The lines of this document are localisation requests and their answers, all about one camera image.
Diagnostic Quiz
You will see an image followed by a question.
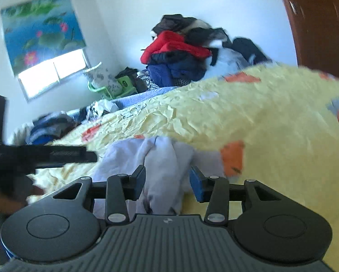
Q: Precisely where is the green plastic chair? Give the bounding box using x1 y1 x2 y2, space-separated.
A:
87 81 117 100

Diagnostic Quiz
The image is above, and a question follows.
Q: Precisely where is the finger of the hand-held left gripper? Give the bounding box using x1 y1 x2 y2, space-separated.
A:
36 145 98 169

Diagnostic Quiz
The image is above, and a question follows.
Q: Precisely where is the grey patterned pillow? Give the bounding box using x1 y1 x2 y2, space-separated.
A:
84 62 123 98

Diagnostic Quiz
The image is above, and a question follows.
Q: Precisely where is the lotus print window blind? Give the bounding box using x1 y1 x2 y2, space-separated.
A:
0 0 87 77

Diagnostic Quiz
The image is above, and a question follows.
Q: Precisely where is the person's left hand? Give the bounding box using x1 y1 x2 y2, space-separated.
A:
0 185 44 214

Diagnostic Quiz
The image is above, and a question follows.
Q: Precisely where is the checked cloth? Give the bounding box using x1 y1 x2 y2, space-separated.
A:
138 71 160 92

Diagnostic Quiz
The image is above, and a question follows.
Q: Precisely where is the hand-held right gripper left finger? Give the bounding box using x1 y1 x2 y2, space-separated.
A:
53 164 146 225

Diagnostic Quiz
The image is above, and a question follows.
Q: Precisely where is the black bag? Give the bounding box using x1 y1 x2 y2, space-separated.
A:
231 37 270 63

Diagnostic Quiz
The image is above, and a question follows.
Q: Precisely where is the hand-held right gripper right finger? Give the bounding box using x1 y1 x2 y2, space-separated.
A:
189 165 283 225

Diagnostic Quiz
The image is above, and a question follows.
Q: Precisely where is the black clothes heap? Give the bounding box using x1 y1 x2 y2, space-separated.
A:
151 14 231 46

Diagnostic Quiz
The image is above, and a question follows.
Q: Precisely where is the red jacket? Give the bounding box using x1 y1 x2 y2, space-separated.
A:
140 30 213 65

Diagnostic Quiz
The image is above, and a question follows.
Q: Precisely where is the yellow printed blanket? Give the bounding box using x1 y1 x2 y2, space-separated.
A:
12 64 339 272

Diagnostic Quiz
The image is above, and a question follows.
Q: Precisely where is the window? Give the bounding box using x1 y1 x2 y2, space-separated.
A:
17 48 91 103

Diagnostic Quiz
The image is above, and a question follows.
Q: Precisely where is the dark clothes pile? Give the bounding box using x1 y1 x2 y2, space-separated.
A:
25 111 80 146

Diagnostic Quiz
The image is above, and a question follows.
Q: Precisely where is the blue bedsheet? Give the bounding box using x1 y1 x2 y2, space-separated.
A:
111 86 171 110

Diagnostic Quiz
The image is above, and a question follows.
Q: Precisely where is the navy blue jacket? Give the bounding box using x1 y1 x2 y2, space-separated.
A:
146 52 208 89

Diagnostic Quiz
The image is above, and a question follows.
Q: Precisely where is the lavender shirt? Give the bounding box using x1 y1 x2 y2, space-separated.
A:
90 135 228 216

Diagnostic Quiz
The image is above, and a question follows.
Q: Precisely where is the green box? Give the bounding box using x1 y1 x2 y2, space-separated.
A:
115 73 139 97

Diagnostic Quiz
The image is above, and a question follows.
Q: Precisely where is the brown wooden door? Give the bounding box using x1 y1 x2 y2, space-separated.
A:
274 0 339 83

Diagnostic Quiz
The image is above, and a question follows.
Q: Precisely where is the white printed plastic bag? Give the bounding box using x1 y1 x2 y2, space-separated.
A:
87 100 119 119

